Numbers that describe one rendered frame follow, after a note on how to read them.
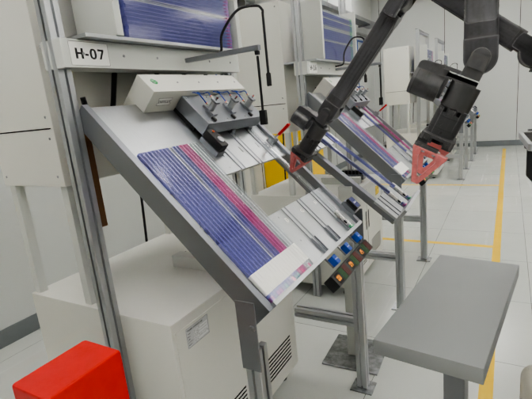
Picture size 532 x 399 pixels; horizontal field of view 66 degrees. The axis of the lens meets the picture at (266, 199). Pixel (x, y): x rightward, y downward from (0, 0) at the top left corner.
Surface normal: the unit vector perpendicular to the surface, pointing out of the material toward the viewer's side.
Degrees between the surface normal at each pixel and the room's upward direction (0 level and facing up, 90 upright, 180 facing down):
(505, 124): 90
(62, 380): 0
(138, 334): 90
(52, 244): 90
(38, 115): 90
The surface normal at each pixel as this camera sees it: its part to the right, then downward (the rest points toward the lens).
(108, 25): -0.49, 0.24
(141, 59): 0.86, 0.03
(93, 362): -0.10, -0.97
